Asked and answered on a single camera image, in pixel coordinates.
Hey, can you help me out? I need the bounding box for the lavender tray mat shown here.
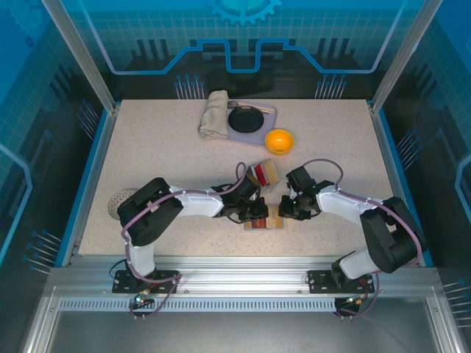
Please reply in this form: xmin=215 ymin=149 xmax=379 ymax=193
xmin=227 ymin=99 xmax=279 ymax=145

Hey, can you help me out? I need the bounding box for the aluminium frame post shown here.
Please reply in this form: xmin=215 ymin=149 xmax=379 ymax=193
xmin=40 ymin=0 xmax=121 ymax=113
xmin=369 ymin=0 xmax=446 ymax=113

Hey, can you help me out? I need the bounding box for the stack of gold cards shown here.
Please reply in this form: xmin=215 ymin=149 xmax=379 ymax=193
xmin=264 ymin=159 xmax=280 ymax=184

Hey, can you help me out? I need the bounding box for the clear acrylic card box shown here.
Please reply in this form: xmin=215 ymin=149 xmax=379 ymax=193
xmin=244 ymin=157 xmax=283 ymax=195

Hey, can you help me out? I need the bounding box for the slotted cable duct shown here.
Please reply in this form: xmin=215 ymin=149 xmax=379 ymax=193
xmin=57 ymin=298 xmax=338 ymax=313

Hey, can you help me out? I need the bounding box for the orange bowl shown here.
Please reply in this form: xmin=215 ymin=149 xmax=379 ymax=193
xmin=264 ymin=128 xmax=295 ymax=155

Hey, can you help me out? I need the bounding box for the single gold card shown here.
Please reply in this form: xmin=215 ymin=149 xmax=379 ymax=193
xmin=265 ymin=204 xmax=285 ymax=229

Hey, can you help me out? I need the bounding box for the beige folded cloth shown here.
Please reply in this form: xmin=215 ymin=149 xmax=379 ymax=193
xmin=198 ymin=90 xmax=231 ymax=140

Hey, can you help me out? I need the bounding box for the aluminium mounting rail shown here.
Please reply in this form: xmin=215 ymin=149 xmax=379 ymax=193
xmin=47 ymin=255 xmax=441 ymax=299

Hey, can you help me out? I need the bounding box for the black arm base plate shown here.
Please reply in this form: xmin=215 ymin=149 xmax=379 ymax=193
xmin=112 ymin=270 xmax=180 ymax=295
xmin=307 ymin=269 xmax=376 ymax=295

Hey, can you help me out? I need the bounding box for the white woven round object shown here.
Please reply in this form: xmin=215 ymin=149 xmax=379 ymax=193
xmin=107 ymin=188 xmax=137 ymax=221

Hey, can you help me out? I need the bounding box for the stack of red cards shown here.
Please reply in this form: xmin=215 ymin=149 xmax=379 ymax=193
xmin=254 ymin=163 xmax=272 ymax=185

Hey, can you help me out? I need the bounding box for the black round plate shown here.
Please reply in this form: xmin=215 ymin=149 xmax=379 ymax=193
xmin=227 ymin=106 xmax=265 ymax=134

